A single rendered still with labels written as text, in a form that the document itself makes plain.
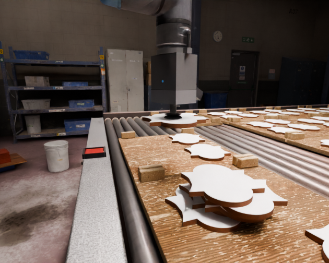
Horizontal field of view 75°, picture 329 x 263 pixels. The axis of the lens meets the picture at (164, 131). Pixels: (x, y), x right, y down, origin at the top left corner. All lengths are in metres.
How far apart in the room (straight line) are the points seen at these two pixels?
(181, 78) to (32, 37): 5.37
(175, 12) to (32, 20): 5.40
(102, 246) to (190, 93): 0.33
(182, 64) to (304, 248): 0.36
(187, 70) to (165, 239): 0.32
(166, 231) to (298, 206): 0.26
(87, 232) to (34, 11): 5.58
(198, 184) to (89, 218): 0.21
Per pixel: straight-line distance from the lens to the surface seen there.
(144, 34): 5.86
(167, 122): 0.43
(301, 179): 0.67
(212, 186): 0.39
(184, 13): 0.48
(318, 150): 0.92
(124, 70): 5.08
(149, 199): 0.44
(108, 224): 0.42
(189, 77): 0.47
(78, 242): 0.40
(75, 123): 5.00
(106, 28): 5.72
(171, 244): 0.34
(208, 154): 0.67
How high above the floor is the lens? 1.16
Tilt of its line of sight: 13 degrees down
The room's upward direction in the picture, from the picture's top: straight up
